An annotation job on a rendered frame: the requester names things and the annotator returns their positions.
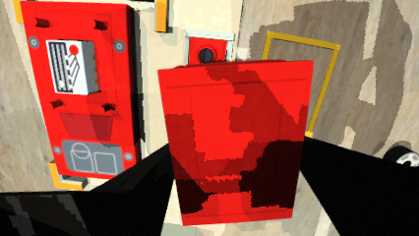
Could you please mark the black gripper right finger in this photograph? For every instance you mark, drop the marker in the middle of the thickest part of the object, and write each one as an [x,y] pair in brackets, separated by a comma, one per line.
[363,195]

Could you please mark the black toy tyre with white hub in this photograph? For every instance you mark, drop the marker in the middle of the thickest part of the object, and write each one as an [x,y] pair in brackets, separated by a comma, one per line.
[402,155]

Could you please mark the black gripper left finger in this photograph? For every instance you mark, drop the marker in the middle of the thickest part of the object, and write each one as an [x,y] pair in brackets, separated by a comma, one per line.
[133,203]

